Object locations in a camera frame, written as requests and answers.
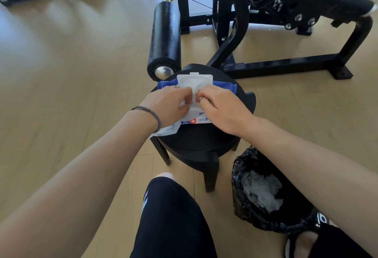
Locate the person's right hand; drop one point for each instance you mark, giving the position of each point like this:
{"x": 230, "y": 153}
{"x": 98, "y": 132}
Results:
{"x": 227, "y": 110}

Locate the person's left hand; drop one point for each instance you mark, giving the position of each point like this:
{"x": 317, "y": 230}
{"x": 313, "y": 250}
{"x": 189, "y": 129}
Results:
{"x": 165, "y": 106}

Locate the person's left thumb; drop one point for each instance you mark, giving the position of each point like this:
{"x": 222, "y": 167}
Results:
{"x": 183, "y": 109}

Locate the person's right thumb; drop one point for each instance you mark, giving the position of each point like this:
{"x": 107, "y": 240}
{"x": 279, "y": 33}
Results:
{"x": 207, "y": 106}

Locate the blue white wet wipes packet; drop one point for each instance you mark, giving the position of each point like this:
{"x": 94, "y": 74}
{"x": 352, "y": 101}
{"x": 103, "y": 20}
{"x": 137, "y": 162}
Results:
{"x": 195, "y": 82}

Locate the person's left forearm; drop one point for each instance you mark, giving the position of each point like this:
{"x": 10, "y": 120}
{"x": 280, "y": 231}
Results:
{"x": 82, "y": 184}

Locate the person's right forearm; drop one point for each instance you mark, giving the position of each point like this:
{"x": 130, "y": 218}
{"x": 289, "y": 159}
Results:
{"x": 310, "y": 163}

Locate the black round stool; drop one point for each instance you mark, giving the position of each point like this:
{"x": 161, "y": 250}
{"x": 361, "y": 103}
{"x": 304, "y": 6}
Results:
{"x": 195, "y": 144}

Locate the person's left knee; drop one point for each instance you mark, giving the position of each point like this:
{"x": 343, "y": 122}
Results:
{"x": 164, "y": 176}

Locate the black foam roller pad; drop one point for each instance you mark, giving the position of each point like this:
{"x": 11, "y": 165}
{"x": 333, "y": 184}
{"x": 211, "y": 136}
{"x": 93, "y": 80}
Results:
{"x": 165, "y": 36}

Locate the crumpled used white wipes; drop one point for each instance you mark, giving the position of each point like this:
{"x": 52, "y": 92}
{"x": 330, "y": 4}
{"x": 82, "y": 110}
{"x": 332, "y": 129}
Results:
{"x": 261, "y": 190}

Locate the black trash bag bin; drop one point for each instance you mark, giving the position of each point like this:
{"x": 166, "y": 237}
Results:
{"x": 246, "y": 209}

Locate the black shorts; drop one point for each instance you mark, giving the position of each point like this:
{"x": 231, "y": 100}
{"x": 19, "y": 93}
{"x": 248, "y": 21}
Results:
{"x": 171, "y": 222}

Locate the black sandal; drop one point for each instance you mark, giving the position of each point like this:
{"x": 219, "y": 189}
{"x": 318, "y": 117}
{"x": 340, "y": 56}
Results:
{"x": 288, "y": 246}

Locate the person's right foot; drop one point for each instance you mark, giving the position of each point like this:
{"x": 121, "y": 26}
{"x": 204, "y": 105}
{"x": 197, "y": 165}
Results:
{"x": 305, "y": 244}

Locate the black gym machine frame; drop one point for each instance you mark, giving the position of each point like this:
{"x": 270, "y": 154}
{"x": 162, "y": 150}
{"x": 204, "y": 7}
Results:
{"x": 280, "y": 66}

